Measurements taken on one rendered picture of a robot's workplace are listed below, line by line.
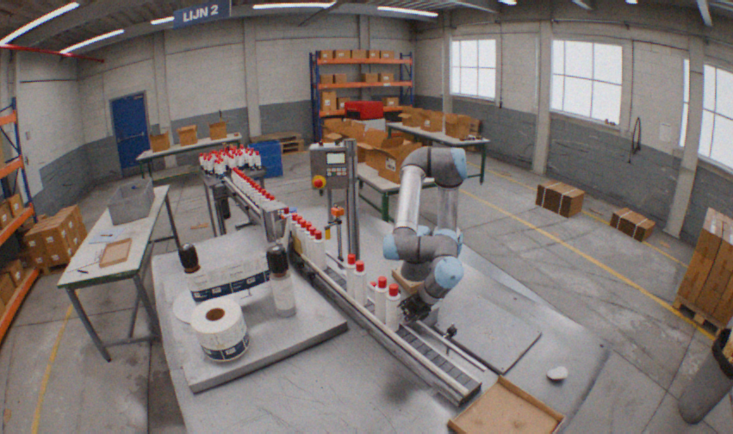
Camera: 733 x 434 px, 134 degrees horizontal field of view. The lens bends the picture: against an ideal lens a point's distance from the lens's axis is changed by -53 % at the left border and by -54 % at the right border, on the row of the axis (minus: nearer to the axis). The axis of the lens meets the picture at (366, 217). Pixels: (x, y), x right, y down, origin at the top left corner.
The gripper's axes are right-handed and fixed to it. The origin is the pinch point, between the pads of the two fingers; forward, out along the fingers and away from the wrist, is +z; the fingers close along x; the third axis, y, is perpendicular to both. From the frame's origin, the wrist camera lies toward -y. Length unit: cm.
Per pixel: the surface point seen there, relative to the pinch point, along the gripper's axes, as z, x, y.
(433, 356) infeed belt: 3.4, 16.8, -1.4
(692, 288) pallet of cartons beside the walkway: -8, 155, -279
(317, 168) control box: -4, -71, -1
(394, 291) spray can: -3.4, -9.9, 1.0
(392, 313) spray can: 4.6, -4.7, 1.8
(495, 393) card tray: -5.3, 41.0, -7.5
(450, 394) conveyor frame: -2.3, 30.8, 5.4
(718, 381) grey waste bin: -37, 171, -132
